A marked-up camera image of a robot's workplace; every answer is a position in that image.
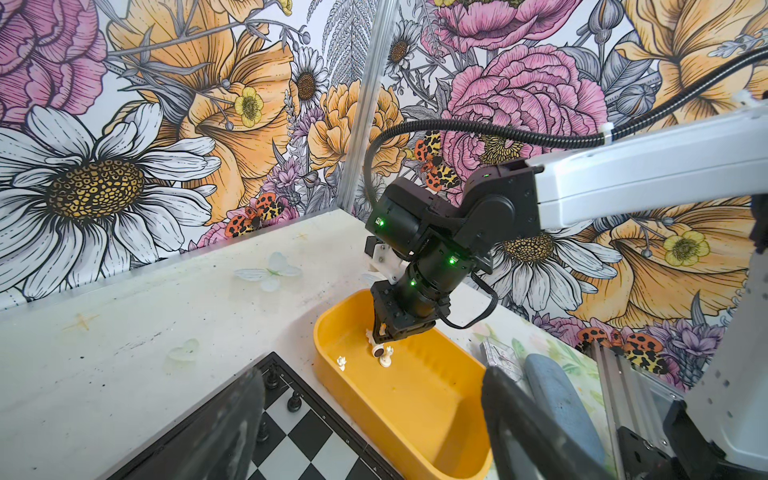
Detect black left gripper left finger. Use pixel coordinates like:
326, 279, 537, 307
119, 367, 266, 479

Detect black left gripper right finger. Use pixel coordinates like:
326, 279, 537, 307
481, 367, 611, 479

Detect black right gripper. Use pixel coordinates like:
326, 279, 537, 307
366, 179, 498, 344

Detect white pawn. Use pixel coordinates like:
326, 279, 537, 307
366, 330, 394, 368

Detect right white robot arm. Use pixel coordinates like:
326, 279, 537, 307
366, 105, 767, 479

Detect grey blue sponge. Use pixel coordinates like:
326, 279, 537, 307
523, 354, 606, 465

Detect black and white chessboard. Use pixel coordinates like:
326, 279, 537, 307
109, 352, 400, 479

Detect yellow plastic tray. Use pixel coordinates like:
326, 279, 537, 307
313, 290, 492, 479

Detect aluminium front rail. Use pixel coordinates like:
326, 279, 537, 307
587, 341, 683, 479

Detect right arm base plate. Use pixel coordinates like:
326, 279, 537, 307
617, 401, 767, 480

